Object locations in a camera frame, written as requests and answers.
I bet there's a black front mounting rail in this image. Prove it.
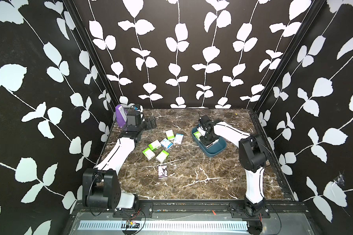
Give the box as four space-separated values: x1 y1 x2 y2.
74 199 309 220

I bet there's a small circuit board with wires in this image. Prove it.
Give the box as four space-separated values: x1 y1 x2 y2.
122 220 140 230

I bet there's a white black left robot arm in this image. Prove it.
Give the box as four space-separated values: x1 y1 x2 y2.
82 111 157 210

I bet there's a teal plastic storage box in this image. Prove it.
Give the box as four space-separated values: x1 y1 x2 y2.
191 127 227 158

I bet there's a green tissue pack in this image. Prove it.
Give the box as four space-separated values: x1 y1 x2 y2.
142 147 156 160
156 150 169 164
148 140 162 151
165 130 175 140
193 131 202 141

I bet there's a white card in holder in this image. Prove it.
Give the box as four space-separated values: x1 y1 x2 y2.
118 105 126 119

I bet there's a black purple tissue pack front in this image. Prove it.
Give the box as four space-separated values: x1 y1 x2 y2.
158 165 168 179

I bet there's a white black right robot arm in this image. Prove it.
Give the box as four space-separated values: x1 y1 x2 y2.
191 115 268 217

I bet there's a light blue tissue pack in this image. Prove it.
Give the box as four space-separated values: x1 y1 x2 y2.
174 134 184 145
160 138 173 150

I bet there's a purple plastic holder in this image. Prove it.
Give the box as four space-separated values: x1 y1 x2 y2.
115 105 127 128

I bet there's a white perforated rail strip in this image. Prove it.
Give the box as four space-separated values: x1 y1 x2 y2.
77 220 249 232

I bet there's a green tissue pack front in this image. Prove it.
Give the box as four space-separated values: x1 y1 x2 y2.
193 131 202 141

